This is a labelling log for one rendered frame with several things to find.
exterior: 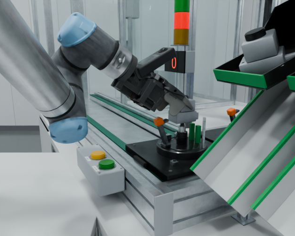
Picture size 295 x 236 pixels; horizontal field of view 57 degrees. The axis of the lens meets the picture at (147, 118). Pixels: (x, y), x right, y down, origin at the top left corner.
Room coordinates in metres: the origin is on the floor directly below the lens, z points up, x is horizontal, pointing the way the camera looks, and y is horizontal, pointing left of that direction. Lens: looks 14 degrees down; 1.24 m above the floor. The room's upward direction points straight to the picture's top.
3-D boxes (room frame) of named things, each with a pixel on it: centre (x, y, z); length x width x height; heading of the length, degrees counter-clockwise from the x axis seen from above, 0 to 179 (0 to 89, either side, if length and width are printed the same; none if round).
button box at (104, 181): (0.69, 0.13, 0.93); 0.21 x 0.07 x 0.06; 28
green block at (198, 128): (0.73, -0.14, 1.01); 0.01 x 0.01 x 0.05; 28
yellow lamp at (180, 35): (0.94, -0.11, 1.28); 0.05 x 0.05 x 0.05
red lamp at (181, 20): (0.94, -0.11, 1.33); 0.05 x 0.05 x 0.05
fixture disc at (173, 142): (0.72, -0.10, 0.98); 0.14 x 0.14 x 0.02
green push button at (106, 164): (0.63, 0.10, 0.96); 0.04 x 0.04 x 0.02
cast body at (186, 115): (0.72, -0.10, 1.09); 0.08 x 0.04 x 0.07; 118
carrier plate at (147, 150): (0.72, -0.10, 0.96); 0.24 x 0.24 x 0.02; 28
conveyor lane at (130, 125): (1.00, 0.02, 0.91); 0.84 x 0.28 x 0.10; 28
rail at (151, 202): (0.89, 0.17, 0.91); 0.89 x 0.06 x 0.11; 28
